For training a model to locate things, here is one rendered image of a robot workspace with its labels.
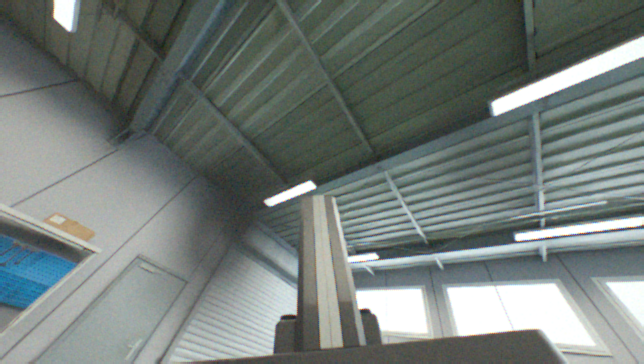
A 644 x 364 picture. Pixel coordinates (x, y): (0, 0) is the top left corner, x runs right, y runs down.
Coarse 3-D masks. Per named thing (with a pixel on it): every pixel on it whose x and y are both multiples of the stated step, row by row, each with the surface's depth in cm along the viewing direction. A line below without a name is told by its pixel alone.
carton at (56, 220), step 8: (56, 216) 239; (64, 216) 244; (48, 224) 233; (56, 224) 237; (64, 224) 242; (72, 224) 246; (80, 224) 252; (72, 232) 244; (80, 232) 249; (88, 232) 254; (88, 240) 268
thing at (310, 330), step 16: (304, 208) 9; (304, 224) 8; (320, 224) 8; (304, 240) 7; (320, 240) 7; (304, 256) 7; (320, 256) 7; (304, 272) 6; (320, 272) 6; (304, 288) 6; (320, 288) 6; (304, 304) 5; (320, 304) 5; (288, 320) 6; (304, 320) 5; (320, 320) 5; (288, 336) 5; (304, 336) 5; (320, 336) 5; (288, 352) 5
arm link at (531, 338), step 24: (456, 336) 4; (480, 336) 4; (504, 336) 4; (528, 336) 4; (216, 360) 4; (240, 360) 4; (264, 360) 4; (288, 360) 4; (312, 360) 4; (336, 360) 4; (360, 360) 4; (384, 360) 4; (408, 360) 4; (432, 360) 4; (456, 360) 4; (480, 360) 4; (504, 360) 4; (528, 360) 4; (552, 360) 4
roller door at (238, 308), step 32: (224, 256) 415; (224, 288) 396; (256, 288) 451; (288, 288) 524; (192, 320) 337; (224, 320) 376; (256, 320) 426; (192, 352) 322; (224, 352) 359; (256, 352) 403
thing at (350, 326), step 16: (320, 208) 9; (336, 208) 9; (336, 224) 8; (336, 240) 7; (336, 256) 7; (336, 272) 6; (336, 288) 6; (352, 288) 6; (336, 304) 5; (352, 304) 5; (336, 320) 5; (352, 320) 5; (368, 320) 6; (336, 336) 5; (352, 336) 5; (368, 336) 5
